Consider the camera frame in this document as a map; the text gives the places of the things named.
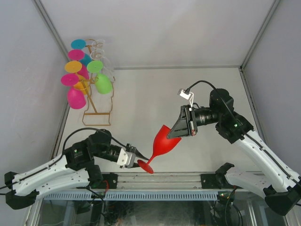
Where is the magenta wine glass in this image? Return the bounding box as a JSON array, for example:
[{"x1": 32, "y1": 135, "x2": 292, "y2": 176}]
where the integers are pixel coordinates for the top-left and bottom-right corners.
[
  {"x1": 61, "y1": 73, "x2": 86, "y2": 109},
  {"x1": 68, "y1": 49, "x2": 89, "y2": 79}
]

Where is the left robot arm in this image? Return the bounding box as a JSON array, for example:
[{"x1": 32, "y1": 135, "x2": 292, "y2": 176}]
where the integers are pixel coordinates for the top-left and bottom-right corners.
[{"x1": 4, "y1": 128, "x2": 146, "y2": 210}]

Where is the cyan plastic wine glass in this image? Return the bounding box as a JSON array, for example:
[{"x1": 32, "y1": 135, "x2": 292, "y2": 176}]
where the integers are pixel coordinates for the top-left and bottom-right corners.
[{"x1": 71, "y1": 39, "x2": 92, "y2": 66}]

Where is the right black base bracket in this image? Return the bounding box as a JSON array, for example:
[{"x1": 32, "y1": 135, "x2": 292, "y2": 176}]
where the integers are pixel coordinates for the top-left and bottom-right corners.
[{"x1": 200, "y1": 173, "x2": 222, "y2": 189}]

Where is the blue slotted cable duct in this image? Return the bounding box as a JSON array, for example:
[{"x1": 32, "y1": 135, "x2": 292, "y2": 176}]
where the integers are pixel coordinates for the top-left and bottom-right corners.
[{"x1": 44, "y1": 190, "x2": 218, "y2": 201}]

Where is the front clear wine glass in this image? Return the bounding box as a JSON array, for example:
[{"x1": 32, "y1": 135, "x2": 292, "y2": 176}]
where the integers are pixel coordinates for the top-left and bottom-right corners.
[{"x1": 90, "y1": 49, "x2": 115, "y2": 83}]

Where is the aluminium mounting rail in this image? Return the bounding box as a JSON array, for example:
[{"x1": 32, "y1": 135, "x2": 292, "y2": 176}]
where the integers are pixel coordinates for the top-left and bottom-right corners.
[{"x1": 115, "y1": 172, "x2": 234, "y2": 191}]

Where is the orange plastic wine glass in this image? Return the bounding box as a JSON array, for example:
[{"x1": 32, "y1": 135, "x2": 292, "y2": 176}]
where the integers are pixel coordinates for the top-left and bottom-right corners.
[{"x1": 61, "y1": 61, "x2": 89, "y2": 91}]

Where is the rear magenta wine glass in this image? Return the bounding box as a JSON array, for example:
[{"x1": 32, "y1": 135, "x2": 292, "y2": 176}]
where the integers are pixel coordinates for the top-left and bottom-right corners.
[{"x1": 68, "y1": 49, "x2": 89, "y2": 79}]

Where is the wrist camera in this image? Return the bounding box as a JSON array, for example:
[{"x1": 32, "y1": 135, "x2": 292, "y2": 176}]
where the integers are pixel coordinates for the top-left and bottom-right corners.
[
  {"x1": 178, "y1": 89, "x2": 194, "y2": 107},
  {"x1": 117, "y1": 148, "x2": 129, "y2": 169}
]

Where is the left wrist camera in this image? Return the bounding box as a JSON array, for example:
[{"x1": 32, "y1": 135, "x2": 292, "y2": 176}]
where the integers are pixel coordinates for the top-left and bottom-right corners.
[{"x1": 117, "y1": 148, "x2": 129, "y2": 169}]

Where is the left black base bracket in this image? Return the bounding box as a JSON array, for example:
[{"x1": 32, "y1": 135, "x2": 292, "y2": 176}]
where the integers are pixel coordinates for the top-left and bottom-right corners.
[{"x1": 91, "y1": 173, "x2": 118, "y2": 189}]

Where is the gold wire glass rack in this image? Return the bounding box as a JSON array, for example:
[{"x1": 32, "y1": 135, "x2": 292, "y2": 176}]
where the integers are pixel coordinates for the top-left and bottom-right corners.
[{"x1": 82, "y1": 39, "x2": 114, "y2": 127}]

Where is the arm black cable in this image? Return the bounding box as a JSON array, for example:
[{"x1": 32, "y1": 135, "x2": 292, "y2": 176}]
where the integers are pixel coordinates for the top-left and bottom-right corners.
[
  {"x1": 184, "y1": 80, "x2": 301, "y2": 208},
  {"x1": 0, "y1": 127, "x2": 127, "y2": 196}
]

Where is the red plastic wine glass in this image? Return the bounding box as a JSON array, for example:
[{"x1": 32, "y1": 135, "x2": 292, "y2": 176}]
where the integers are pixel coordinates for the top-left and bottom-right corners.
[{"x1": 137, "y1": 125, "x2": 181, "y2": 174}]

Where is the clear wine glass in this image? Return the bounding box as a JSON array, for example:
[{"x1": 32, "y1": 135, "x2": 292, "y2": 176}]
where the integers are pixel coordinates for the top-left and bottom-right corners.
[
  {"x1": 90, "y1": 49, "x2": 115, "y2": 83},
  {"x1": 91, "y1": 39, "x2": 105, "y2": 59}
]

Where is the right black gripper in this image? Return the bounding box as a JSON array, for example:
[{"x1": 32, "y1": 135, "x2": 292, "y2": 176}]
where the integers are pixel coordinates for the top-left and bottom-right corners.
[{"x1": 166, "y1": 105, "x2": 221, "y2": 139}]

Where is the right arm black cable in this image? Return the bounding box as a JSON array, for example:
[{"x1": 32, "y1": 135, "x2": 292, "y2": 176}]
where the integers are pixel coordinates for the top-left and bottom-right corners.
[{"x1": 184, "y1": 80, "x2": 301, "y2": 208}]

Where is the black base bracket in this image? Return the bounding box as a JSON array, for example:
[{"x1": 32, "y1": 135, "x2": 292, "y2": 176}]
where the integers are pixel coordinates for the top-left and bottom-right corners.
[
  {"x1": 200, "y1": 173, "x2": 222, "y2": 189},
  {"x1": 91, "y1": 173, "x2": 118, "y2": 189}
]

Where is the front magenta wine glass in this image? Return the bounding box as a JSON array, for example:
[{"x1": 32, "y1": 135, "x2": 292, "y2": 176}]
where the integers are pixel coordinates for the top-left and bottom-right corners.
[{"x1": 61, "y1": 73, "x2": 86, "y2": 109}]

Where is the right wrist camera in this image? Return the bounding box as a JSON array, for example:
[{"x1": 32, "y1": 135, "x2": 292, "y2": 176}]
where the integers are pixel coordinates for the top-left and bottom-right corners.
[{"x1": 178, "y1": 89, "x2": 194, "y2": 107}]

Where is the green plastic wine glass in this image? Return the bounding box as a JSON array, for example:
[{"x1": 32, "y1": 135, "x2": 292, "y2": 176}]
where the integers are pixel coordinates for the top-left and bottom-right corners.
[{"x1": 87, "y1": 60, "x2": 112, "y2": 94}]

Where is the rear clear wine glass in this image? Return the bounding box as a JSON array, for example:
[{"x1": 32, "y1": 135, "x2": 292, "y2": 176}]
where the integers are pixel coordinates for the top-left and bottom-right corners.
[{"x1": 91, "y1": 39, "x2": 105, "y2": 59}]

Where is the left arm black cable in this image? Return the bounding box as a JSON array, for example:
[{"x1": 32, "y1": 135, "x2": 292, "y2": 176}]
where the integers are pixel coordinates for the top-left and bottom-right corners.
[{"x1": 0, "y1": 127, "x2": 127, "y2": 196}]

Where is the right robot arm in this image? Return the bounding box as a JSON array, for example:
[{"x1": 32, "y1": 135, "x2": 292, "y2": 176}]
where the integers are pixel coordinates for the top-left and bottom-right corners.
[{"x1": 151, "y1": 89, "x2": 301, "y2": 216}]

